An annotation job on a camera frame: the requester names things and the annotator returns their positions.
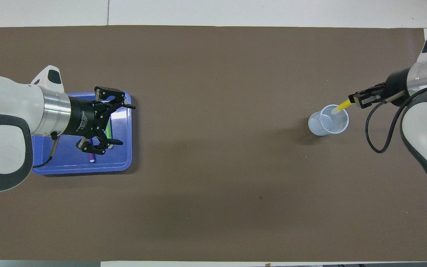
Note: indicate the purple pen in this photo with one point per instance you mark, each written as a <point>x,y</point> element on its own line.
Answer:
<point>92,158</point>

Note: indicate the green pen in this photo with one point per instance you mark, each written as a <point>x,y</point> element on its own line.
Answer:
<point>108,128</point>

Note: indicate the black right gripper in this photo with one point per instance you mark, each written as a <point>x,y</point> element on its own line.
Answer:
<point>398,83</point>

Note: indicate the blue plastic tray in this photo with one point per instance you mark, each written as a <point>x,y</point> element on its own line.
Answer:
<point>119,159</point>

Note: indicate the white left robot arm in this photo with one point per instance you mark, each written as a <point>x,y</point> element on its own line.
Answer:
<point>9,107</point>

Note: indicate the yellow pen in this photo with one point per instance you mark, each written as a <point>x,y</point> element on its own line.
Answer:
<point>343,105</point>

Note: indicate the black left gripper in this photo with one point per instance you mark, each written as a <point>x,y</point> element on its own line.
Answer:
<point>82,116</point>

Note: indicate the clear plastic cup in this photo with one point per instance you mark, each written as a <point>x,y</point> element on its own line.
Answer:
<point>326,128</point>

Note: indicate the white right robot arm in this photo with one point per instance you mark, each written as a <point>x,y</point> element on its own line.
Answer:
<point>426,122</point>

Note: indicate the brown table mat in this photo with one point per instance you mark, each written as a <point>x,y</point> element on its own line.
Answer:
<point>213,74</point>

